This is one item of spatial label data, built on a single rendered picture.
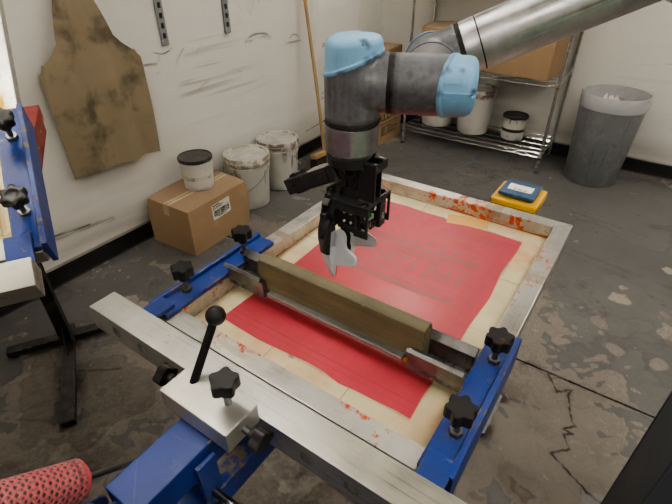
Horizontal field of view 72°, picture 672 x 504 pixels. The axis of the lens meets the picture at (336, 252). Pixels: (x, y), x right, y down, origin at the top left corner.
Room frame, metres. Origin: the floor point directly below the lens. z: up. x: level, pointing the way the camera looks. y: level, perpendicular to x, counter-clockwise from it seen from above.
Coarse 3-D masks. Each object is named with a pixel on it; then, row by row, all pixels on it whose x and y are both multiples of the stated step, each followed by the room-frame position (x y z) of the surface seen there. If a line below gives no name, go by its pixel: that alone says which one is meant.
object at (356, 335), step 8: (272, 296) 0.69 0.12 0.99; (280, 296) 0.69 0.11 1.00; (288, 304) 0.67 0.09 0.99; (296, 304) 0.67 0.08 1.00; (304, 312) 0.65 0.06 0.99; (312, 312) 0.64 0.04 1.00; (320, 320) 0.63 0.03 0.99; (328, 320) 0.62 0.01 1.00; (336, 328) 0.61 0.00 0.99; (344, 328) 0.60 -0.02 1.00; (352, 336) 0.59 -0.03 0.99; (360, 336) 0.58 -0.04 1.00; (368, 336) 0.58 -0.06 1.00; (368, 344) 0.57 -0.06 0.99; (376, 344) 0.56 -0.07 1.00; (384, 344) 0.56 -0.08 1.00; (384, 352) 0.55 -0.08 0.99; (392, 352) 0.54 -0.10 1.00; (400, 352) 0.54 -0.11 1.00; (400, 360) 0.53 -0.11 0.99
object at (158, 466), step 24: (168, 432) 0.36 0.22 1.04; (192, 432) 0.36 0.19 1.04; (144, 456) 0.33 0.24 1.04; (168, 456) 0.33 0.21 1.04; (192, 456) 0.33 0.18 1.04; (216, 456) 0.35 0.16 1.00; (120, 480) 0.30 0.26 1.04; (144, 480) 0.30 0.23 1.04; (168, 480) 0.30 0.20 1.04; (192, 480) 0.32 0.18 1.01
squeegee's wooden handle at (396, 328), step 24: (264, 264) 0.72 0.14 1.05; (288, 264) 0.71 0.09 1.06; (288, 288) 0.68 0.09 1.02; (312, 288) 0.65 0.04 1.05; (336, 288) 0.64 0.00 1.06; (336, 312) 0.62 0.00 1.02; (360, 312) 0.59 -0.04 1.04; (384, 312) 0.57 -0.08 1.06; (384, 336) 0.56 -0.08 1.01; (408, 336) 0.54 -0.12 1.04
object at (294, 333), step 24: (408, 216) 1.07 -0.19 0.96; (432, 216) 1.07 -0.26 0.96; (312, 264) 0.85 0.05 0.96; (360, 288) 0.76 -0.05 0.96; (240, 312) 0.69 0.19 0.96; (264, 312) 0.69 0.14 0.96; (288, 312) 0.69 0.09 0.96; (264, 336) 0.62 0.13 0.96; (288, 336) 0.62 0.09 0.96; (312, 336) 0.62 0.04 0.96
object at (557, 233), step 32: (416, 192) 1.16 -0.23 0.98; (448, 192) 1.14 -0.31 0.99; (288, 224) 0.97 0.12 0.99; (512, 224) 1.01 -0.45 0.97; (544, 224) 0.97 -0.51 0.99; (544, 256) 0.83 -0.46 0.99; (224, 288) 0.75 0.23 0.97; (192, 320) 0.63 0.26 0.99; (512, 320) 0.63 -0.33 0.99; (224, 352) 0.55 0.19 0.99; (256, 352) 0.55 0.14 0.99; (288, 384) 0.48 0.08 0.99; (352, 416) 0.42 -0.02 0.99; (384, 448) 0.37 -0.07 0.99; (416, 448) 0.37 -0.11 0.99
